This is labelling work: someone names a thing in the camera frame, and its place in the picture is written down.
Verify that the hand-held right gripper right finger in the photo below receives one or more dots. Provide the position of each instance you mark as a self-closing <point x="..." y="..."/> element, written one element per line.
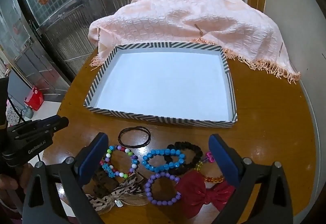
<point x="224" y="156"/>

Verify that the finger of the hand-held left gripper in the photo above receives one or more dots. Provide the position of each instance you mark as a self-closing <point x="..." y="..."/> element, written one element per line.
<point x="59" y="124"/>
<point x="47" y="120"/>

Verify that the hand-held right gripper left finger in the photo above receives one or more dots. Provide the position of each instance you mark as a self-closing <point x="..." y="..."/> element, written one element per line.
<point x="93" y="156"/>

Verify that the brown scrunchie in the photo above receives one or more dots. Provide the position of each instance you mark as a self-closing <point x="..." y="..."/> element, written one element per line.
<point x="103" y="183"/>

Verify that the black scrunchie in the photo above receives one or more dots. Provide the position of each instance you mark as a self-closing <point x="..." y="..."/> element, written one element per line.
<point x="189" y="150"/>

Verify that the red fabric bow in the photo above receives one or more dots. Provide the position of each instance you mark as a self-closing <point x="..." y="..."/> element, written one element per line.
<point x="198" y="193"/>

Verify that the striped cardboard box tray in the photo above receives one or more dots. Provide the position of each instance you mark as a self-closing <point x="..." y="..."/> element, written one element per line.
<point x="165" y="84"/>

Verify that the person's left hand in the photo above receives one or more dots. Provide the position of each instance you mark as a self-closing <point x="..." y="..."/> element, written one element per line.
<point x="11" y="183"/>

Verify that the red bag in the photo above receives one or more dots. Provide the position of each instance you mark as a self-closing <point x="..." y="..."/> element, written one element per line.
<point x="34" y="98"/>

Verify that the leopard print ribbon bow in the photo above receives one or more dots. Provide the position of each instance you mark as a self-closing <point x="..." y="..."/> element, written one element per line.
<point x="124" y="189"/>

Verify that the metal door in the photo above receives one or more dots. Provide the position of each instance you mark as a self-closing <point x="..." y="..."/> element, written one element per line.
<point x="84" y="5"/>

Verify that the pink fringed shawl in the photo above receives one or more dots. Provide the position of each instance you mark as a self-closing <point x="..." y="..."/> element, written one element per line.
<point x="183" y="18"/>

